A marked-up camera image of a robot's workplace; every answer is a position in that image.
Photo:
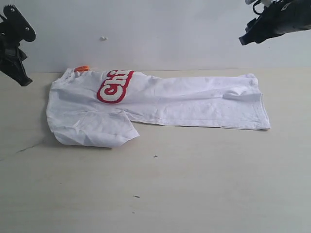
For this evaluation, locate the orange ribbon tag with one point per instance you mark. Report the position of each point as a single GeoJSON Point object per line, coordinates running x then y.
{"type": "Point", "coordinates": [82, 69]}

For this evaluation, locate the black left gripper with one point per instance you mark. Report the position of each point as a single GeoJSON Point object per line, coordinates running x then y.
{"type": "Point", "coordinates": [10, 56]}

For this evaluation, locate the white t-shirt red lettering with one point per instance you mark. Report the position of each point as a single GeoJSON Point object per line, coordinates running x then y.
{"type": "Point", "coordinates": [99, 108]}

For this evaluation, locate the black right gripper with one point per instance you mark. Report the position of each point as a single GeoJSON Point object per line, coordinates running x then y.
{"type": "Point", "coordinates": [277, 18]}

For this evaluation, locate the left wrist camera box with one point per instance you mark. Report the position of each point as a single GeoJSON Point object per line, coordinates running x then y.
{"type": "Point", "coordinates": [18, 23]}

